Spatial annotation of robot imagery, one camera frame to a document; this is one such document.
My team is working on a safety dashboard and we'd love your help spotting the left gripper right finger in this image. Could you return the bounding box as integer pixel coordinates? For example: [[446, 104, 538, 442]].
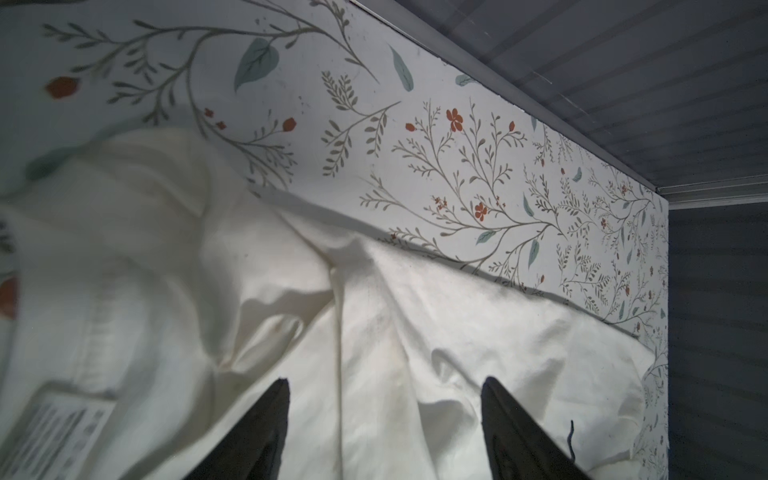
[[481, 377, 588, 480]]

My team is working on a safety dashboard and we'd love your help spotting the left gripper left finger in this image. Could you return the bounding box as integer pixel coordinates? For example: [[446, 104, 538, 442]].
[[186, 379, 290, 480]]

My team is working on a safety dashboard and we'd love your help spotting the white printed t shirt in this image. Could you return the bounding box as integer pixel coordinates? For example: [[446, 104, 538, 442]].
[[1, 129, 652, 479]]

